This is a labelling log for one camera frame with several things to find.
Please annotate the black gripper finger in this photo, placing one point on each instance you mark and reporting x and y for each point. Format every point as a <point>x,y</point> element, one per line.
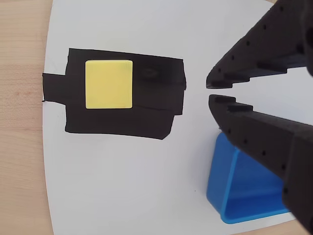
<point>269,41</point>
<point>269,137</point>

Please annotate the yellow cube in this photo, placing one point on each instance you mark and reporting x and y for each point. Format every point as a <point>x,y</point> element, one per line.
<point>108,84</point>

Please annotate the blue rectangular bin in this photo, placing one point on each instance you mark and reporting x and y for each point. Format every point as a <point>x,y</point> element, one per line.
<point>221,171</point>

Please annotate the white board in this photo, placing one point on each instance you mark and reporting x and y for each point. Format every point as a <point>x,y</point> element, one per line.
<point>122,183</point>

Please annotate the black tape patch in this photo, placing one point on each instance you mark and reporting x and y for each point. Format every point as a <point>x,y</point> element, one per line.
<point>110,122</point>

